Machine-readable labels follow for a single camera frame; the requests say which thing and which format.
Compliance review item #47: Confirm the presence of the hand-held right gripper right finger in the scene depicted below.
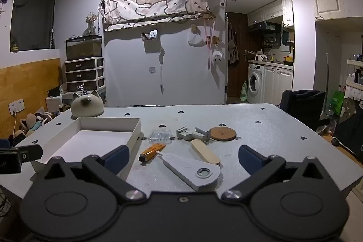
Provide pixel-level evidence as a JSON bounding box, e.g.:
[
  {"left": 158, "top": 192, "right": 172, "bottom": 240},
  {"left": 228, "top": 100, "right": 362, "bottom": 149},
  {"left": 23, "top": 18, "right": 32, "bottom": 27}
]
[{"left": 221, "top": 145, "right": 329, "bottom": 201}]

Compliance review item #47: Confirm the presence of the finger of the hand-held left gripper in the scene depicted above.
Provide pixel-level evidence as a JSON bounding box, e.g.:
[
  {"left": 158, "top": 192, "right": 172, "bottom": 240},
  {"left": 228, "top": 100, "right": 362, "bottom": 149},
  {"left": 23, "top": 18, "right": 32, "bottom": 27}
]
[{"left": 17, "top": 144, "right": 44, "bottom": 165}]

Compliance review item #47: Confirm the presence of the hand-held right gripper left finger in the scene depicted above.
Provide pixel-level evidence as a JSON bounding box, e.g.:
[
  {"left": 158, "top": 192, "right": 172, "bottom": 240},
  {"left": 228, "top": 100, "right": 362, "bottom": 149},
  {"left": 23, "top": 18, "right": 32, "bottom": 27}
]
[{"left": 37, "top": 145, "right": 147, "bottom": 201}]

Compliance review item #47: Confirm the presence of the white cardboard box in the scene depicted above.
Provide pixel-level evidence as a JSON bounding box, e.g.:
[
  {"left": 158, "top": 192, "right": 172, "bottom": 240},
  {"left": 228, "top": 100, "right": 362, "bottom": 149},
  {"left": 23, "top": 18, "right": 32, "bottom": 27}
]
[{"left": 30, "top": 117, "right": 142, "bottom": 178}]

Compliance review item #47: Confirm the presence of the orange cream tube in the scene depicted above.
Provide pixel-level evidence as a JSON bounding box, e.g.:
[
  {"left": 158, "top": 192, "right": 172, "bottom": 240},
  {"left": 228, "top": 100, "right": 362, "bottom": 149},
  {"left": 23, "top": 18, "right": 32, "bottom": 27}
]
[{"left": 138, "top": 143, "right": 166, "bottom": 164}]

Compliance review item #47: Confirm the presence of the round cork coaster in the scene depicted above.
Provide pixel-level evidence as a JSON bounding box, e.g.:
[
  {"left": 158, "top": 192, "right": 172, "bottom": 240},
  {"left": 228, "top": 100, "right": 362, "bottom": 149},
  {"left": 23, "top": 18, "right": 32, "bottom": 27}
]
[{"left": 210, "top": 126, "right": 237, "bottom": 142}]

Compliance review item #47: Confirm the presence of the beige oblong wooden block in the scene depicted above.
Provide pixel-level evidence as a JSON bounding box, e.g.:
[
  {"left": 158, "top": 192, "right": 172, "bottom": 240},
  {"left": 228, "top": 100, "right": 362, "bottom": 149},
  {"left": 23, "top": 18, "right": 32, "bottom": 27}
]
[{"left": 191, "top": 139, "right": 221, "bottom": 165}]

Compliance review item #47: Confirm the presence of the clear plastic case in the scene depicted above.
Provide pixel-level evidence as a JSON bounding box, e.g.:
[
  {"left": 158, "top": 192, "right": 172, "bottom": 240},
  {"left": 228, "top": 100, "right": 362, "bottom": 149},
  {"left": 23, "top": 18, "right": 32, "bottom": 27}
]
[{"left": 149, "top": 129, "right": 173, "bottom": 144}]

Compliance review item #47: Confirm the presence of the white opener tool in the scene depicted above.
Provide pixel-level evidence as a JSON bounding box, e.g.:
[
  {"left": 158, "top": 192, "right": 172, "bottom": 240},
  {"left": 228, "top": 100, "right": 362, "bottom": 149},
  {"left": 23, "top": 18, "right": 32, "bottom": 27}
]
[{"left": 155, "top": 150, "right": 221, "bottom": 193}]

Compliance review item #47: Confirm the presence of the grey watch link tool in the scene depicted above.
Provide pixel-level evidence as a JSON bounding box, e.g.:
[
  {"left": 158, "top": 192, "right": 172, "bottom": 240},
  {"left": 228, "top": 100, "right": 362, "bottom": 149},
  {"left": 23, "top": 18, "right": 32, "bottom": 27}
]
[{"left": 176, "top": 126, "right": 211, "bottom": 143}]

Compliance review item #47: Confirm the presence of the pile of plush toys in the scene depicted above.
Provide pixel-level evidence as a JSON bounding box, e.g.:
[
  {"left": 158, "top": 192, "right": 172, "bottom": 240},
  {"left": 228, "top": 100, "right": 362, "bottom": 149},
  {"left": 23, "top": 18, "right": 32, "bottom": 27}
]
[{"left": 13, "top": 110, "right": 61, "bottom": 137}]

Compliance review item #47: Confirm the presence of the cat-shaped ceramic pot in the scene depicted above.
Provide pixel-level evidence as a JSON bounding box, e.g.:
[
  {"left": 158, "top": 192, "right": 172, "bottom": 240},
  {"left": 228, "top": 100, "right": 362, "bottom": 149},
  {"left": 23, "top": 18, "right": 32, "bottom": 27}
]
[{"left": 70, "top": 89, "right": 104, "bottom": 118}]

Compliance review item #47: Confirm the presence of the green plastic bag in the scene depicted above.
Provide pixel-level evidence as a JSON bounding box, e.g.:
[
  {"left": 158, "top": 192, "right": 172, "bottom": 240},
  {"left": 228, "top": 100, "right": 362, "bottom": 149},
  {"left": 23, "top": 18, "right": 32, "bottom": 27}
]
[{"left": 240, "top": 80, "right": 248, "bottom": 102}]

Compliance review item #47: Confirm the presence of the black chair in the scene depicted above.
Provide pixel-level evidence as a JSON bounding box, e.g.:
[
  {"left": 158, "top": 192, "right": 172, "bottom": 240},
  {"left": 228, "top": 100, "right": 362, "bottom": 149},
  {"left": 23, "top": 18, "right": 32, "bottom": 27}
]
[{"left": 281, "top": 89, "right": 326, "bottom": 132}]

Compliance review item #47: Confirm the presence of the white washing machine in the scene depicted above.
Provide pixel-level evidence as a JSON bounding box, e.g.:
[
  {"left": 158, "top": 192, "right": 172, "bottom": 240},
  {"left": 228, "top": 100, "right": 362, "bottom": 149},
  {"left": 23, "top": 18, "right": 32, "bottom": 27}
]
[{"left": 247, "top": 63, "right": 265, "bottom": 103}]

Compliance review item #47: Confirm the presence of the white kitchen base cabinet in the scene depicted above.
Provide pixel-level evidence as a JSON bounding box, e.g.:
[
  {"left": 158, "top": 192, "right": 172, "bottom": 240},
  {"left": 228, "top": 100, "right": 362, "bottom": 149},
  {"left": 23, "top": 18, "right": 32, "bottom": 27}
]
[{"left": 264, "top": 65, "right": 294, "bottom": 106}]

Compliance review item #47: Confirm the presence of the white drawer cabinet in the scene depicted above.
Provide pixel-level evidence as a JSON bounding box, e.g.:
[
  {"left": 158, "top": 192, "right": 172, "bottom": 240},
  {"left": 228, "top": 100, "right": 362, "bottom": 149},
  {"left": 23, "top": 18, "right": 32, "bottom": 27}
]
[{"left": 65, "top": 57, "right": 105, "bottom": 95}]

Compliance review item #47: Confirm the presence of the glass fish tank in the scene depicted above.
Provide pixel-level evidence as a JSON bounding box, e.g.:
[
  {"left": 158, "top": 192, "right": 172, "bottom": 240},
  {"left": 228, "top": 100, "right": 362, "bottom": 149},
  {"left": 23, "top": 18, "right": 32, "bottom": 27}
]
[{"left": 66, "top": 35, "right": 103, "bottom": 61}]

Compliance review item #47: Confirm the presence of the hanging apron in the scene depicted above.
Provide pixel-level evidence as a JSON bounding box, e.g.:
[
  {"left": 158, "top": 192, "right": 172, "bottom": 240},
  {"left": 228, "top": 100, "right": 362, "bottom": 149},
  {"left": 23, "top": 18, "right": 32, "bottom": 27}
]
[{"left": 228, "top": 22, "right": 240, "bottom": 64}]

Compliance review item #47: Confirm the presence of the hanging white bag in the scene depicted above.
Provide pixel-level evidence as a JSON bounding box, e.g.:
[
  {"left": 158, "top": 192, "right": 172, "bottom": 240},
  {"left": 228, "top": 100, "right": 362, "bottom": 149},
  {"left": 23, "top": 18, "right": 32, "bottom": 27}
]
[{"left": 189, "top": 32, "right": 206, "bottom": 47}]

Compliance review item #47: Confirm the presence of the dried flower bouquet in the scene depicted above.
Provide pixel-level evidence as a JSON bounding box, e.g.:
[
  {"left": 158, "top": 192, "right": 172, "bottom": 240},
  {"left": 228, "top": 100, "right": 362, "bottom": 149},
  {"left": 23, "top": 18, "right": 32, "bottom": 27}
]
[{"left": 83, "top": 12, "right": 98, "bottom": 37}]

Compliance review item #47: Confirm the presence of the dark window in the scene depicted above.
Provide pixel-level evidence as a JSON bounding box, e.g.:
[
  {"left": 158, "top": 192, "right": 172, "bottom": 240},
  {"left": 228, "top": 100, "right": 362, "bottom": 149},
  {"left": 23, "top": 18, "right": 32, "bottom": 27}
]
[{"left": 10, "top": 0, "right": 61, "bottom": 53}]

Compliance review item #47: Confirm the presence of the printed cloth cover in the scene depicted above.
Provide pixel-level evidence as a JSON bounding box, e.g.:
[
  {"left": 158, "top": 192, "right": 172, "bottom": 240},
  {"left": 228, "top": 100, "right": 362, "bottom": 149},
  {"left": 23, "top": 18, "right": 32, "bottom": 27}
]
[{"left": 98, "top": 0, "right": 212, "bottom": 31}]

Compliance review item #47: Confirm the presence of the white power cable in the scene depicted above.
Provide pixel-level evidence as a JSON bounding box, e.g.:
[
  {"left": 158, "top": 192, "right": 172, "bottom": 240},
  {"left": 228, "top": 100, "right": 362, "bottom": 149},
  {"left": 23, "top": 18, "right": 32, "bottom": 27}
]
[{"left": 11, "top": 112, "right": 18, "bottom": 140}]

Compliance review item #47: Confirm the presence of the white wall socket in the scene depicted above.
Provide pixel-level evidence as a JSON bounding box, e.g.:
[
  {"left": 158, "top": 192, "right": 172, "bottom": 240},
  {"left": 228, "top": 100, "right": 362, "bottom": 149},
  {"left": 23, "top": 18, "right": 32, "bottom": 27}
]
[{"left": 8, "top": 99, "right": 25, "bottom": 115}]

